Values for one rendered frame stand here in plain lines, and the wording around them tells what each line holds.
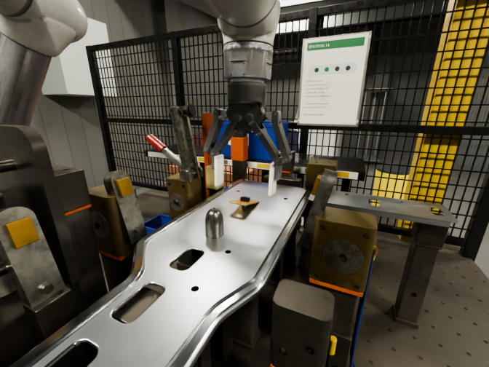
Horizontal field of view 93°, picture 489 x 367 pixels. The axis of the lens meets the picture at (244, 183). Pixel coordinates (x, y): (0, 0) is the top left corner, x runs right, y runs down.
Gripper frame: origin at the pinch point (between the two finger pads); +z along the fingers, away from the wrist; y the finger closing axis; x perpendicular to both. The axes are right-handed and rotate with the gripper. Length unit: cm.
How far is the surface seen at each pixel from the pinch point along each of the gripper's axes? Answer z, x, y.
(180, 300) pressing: 5.4, -27.3, 4.6
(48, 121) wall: 5, 99, -274
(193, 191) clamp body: 3.6, -1.5, -12.7
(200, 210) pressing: 5.7, -6.0, -7.6
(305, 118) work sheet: -12, 54, 2
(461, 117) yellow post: -14, 58, 51
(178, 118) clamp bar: -13.1, -2.0, -15.3
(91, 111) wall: -4, 147, -276
